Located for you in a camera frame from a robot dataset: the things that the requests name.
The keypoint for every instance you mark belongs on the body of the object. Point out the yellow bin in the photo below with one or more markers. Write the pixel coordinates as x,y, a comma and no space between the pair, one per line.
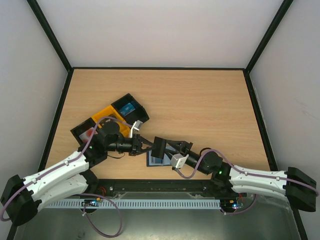
111,113

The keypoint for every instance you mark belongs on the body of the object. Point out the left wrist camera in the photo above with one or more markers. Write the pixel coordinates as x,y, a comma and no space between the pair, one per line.
135,127

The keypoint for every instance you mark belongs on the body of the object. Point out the light blue cable duct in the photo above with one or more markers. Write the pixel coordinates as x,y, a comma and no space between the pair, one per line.
167,204

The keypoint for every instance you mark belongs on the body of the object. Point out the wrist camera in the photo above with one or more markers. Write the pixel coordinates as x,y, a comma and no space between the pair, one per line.
177,161
135,127

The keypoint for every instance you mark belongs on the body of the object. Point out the black vip card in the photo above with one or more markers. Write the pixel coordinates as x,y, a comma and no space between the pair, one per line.
106,120

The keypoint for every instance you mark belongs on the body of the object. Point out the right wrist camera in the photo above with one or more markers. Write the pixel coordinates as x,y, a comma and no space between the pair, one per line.
177,161

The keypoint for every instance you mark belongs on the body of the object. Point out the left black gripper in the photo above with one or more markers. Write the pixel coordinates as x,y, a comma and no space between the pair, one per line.
136,148

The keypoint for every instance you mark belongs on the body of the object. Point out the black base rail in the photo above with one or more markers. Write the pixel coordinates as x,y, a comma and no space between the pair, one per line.
111,187

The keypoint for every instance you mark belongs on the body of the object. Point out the black bin right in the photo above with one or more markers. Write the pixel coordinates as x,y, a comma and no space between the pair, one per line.
138,114

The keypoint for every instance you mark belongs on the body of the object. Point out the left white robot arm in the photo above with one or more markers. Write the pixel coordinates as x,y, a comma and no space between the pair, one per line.
23,198

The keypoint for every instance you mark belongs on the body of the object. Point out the white red card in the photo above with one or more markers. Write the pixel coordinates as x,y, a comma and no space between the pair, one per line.
84,137

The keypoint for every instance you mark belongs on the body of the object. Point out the black enclosure frame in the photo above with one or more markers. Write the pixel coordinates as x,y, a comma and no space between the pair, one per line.
42,40

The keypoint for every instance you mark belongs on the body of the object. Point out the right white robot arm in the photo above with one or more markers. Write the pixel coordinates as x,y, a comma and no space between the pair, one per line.
292,185

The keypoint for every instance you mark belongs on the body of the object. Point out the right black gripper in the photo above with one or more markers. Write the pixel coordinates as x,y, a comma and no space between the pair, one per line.
186,148

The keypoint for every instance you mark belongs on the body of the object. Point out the black bin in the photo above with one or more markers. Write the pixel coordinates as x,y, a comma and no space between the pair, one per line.
138,114
83,131

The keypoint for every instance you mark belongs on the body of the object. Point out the navy blue card holder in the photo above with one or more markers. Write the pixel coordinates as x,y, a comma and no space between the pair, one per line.
156,162

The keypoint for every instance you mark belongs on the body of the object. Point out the blue card in bin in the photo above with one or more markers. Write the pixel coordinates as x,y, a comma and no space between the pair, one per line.
127,108

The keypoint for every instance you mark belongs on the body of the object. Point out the black bin left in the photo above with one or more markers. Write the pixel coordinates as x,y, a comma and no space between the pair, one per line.
83,131

